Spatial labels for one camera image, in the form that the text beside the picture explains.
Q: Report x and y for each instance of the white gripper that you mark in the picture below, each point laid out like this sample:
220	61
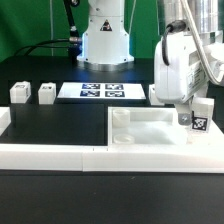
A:
182	78

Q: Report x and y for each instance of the white square table top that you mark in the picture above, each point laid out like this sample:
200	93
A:
144	130

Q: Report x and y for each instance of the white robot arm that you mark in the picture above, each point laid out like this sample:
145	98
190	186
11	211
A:
105	43

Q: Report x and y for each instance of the white marker sheet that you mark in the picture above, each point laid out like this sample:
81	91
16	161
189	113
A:
120	91

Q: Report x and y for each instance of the white U-shaped fence wall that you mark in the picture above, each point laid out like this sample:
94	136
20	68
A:
99	159

